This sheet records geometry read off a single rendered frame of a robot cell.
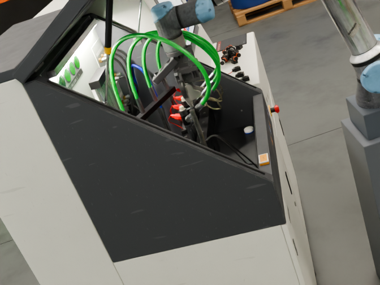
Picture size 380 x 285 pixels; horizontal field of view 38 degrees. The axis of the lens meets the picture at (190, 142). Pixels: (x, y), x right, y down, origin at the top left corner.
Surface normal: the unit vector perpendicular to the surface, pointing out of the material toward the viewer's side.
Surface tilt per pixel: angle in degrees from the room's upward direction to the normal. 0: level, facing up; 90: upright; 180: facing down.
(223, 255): 90
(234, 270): 90
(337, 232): 0
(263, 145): 0
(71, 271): 90
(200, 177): 90
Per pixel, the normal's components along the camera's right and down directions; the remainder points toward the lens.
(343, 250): -0.32, -0.85
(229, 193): -0.07, 0.47
